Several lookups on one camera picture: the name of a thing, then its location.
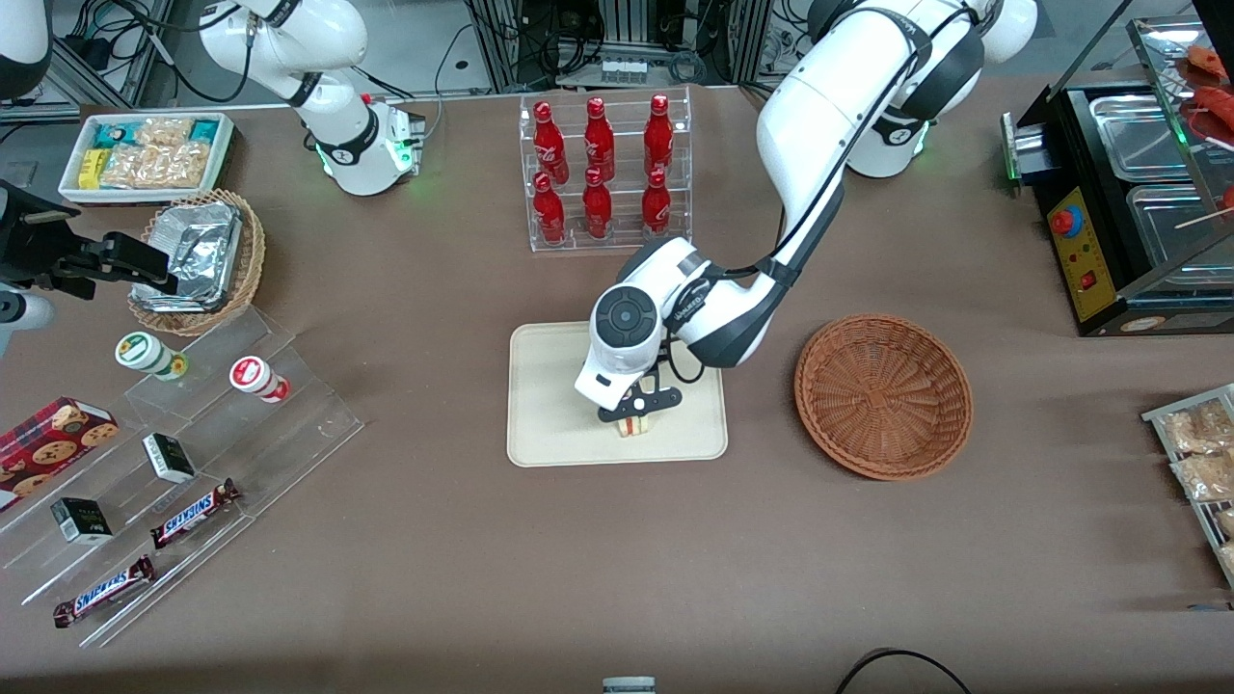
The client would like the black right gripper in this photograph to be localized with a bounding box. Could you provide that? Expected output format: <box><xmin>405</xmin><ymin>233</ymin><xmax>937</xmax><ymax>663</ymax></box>
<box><xmin>0</xmin><ymin>181</ymin><xmax>182</xmax><ymax>300</ymax></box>

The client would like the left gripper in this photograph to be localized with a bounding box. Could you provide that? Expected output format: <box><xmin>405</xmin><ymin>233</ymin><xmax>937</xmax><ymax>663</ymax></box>
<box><xmin>575</xmin><ymin>349</ymin><xmax>684</xmax><ymax>426</ymax></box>

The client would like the white rectangular snack tray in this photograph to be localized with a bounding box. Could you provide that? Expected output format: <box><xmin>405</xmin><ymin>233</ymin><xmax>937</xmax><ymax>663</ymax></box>
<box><xmin>58</xmin><ymin>112</ymin><xmax>236</xmax><ymax>205</ymax></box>

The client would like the beige plastic tray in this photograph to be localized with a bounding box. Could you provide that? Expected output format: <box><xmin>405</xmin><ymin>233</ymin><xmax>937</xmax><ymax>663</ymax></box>
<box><xmin>507</xmin><ymin>321</ymin><xmax>729</xmax><ymax>468</ymax></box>

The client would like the light wicker basket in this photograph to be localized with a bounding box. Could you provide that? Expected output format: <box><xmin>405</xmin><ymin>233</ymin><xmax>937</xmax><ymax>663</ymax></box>
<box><xmin>128</xmin><ymin>189</ymin><xmax>266</xmax><ymax>336</ymax></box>

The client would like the round brown wicker basket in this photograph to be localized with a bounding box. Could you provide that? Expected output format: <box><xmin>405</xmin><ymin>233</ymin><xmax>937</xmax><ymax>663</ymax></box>
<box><xmin>794</xmin><ymin>313</ymin><xmax>974</xmax><ymax>481</ymax></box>

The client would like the tray of packaged pastries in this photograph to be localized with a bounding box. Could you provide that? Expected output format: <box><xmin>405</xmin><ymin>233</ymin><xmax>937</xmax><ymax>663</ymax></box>
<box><xmin>1142</xmin><ymin>384</ymin><xmax>1234</xmax><ymax>589</ymax></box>

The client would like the green lid cup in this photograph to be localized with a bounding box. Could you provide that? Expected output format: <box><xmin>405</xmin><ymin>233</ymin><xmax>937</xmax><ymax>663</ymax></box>
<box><xmin>115</xmin><ymin>332</ymin><xmax>189</xmax><ymax>382</ymax></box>

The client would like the foil wrapped package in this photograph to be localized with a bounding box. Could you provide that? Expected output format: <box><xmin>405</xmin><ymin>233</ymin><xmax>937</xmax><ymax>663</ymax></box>
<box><xmin>132</xmin><ymin>227</ymin><xmax>239</xmax><ymax>312</ymax></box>
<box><xmin>152</xmin><ymin>201</ymin><xmax>243</xmax><ymax>254</ymax></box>

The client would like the large clear cracker bag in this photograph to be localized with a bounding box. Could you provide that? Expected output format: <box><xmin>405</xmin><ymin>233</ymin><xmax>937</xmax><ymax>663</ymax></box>
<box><xmin>99</xmin><ymin>142</ymin><xmax>212</xmax><ymax>191</ymax></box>

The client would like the small clear cracker bag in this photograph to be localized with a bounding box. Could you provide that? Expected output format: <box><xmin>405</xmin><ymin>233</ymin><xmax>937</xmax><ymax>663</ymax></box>
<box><xmin>135</xmin><ymin>118</ymin><xmax>195</xmax><ymax>148</ymax></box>

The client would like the clear acrylic bottle rack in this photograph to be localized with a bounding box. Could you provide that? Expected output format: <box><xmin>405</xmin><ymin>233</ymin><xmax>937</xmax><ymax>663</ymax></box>
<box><xmin>519</xmin><ymin>85</ymin><xmax>693</xmax><ymax>254</ymax></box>

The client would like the red lid cup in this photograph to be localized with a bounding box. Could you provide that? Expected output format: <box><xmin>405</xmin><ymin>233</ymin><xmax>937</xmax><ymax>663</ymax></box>
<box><xmin>228</xmin><ymin>356</ymin><xmax>291</xmax><ymax>404</ymax></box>

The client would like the red cookie box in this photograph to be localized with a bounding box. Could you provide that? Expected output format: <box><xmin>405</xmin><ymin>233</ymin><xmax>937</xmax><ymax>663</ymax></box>
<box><xmin>0</xmin><ymin>396</ymin><xmax>121</xmax><ymax>512</ymax></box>

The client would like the small black box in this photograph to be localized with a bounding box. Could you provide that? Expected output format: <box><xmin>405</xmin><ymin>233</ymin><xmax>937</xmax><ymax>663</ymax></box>
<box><xmin>143</xmin><ymin>433</ymin><xmax>197</xmax><ymax>484</ymax></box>
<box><xmin>50</xmin><ymin>497</ymin><xmax>114</xmax><ymax>546</ymax></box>

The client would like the red cola bottle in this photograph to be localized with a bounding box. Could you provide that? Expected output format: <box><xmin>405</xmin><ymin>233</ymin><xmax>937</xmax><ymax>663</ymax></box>
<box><xmin>584</xmin><ymin>96</ymin><xmax>616</xmax><ymax>182</ymax></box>
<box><xmin>641</xmin><ymin>168</ymin><xmax>672</xmax><ymax>237</ymax></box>
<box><xmin>582</xmin><ymin>168</ymin><xmax>613</xmax><ymax>239</ymax></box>
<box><xmin>533</xmin><ymin>100</ymin><xmax>570</xmax><ymax>184</ymax></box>
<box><xmin>533</xmin><ymin>173</ymin><xmax>567</xmax><ymax>245</ymax></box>
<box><xmin>644</xmin><ymin>93</ymin><xmax>675</xmax><ymax>176</ymax></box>

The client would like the clear acrylic stepped display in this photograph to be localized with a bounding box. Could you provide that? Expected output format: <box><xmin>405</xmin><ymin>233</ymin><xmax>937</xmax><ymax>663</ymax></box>
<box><xmin>0</xmin><ymin>307</ymin><xmax>365</xmax><ymax>649</ymax></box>

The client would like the brown Snickers bar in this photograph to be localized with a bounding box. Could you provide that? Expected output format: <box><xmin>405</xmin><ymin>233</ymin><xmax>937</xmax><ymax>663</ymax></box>
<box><xmin>53</xmin><ymin>554</ymin><xmax>156</xmax><ymax>629</ymax></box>
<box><xmin>149</xmin><ymin>478</ymin><xmax>242</xmax><ymax>550</ymax></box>

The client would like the black food warmer machine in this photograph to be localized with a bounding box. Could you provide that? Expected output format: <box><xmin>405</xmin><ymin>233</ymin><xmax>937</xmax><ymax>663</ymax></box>
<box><xmin>1001</xmin><ymin>14</ymin><xmax>1234</xmax><ymax>338</ymax></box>

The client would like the clear bag of snacks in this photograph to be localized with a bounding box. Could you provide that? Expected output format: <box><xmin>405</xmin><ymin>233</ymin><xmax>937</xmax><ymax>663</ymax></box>
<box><xmin>1157</xmin><ymin>399</ymin><xmax>1234</xmax><ymax>455</ymax></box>
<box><xmin>1170</xmin><ymin>451</ymin><xmax>1234</xmax><ymax>503</ymax></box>

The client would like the steel warmer pan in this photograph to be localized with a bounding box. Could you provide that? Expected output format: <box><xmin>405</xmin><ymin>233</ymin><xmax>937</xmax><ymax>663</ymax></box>
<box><xmin>1126</xmin><ymin>183</ymin><xmax>1234</xmax><ymax>272</ymax></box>
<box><xmin>1089</xmin><ymin>93</ymin><xmax>1198</xmax><ymax>182</ymax></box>

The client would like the red sausage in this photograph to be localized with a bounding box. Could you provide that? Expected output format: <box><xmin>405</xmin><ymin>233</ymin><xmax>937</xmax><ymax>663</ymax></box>
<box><xmin>1186</xmin><ymin>44</ymin><xmax>1234</xmax><ymax>83</ymax></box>

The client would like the black cable loop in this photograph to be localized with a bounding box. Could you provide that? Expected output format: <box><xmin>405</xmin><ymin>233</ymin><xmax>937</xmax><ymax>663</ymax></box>
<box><xmin>834</xmin><ymin>648</ymin><xmax>975</xmax><ymax>694</ymax></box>

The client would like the aluminium frame rack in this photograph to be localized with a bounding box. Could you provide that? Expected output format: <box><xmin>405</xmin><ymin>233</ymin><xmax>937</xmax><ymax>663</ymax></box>
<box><xmin>468</xmin><ymin>0</ymin><xmax>774</xmax><ymax>93</ymax></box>

